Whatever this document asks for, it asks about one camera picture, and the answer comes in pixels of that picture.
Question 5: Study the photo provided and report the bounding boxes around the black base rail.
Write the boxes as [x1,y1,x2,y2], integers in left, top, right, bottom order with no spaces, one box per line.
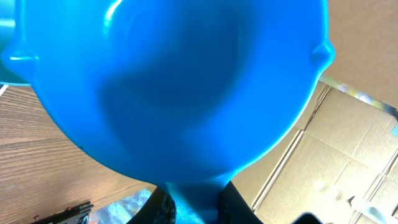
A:
[31,202,94,224]

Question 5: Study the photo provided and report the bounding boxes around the flattened cardboard box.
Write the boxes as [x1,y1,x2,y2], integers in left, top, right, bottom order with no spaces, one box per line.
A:
[233,76,397,223]

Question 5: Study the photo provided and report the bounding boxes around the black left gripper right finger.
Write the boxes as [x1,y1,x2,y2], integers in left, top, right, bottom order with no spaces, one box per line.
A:
[218,181,262,224]

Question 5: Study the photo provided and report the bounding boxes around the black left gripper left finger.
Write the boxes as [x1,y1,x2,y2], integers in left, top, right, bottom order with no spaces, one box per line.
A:
[127,187,176,224]

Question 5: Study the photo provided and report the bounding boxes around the cardboard backdrop panel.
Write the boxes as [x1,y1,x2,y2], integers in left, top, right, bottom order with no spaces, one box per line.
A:
[325,0,397,107]

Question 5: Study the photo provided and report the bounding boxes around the blue plastic measuring scoop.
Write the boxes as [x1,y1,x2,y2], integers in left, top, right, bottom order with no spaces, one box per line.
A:
[1,0,335,223]

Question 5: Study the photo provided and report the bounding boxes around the teal blue bowl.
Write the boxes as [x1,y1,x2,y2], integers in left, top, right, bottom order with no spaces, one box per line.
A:
[0,0,29,86]

